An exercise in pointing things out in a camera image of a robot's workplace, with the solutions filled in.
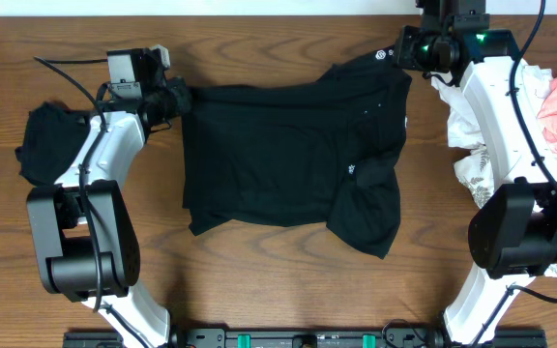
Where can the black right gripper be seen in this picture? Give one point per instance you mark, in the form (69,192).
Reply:
(404,50)

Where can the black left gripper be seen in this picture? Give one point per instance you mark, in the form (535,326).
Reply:
(178,94)

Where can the black polo shirt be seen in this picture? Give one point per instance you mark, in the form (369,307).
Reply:
(319,152)

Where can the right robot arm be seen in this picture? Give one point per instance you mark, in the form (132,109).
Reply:
(513,237)

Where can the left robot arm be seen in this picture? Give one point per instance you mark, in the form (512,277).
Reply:
(77,162)

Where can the white crumpled garment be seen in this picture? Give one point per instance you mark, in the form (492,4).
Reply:
(463,129)

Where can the folded black garment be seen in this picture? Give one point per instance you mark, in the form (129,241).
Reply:
(53,136)

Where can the white fern print garment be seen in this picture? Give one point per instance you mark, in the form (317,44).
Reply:
(475,172)

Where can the black mounting rail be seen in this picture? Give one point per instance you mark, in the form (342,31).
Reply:
(307,339)

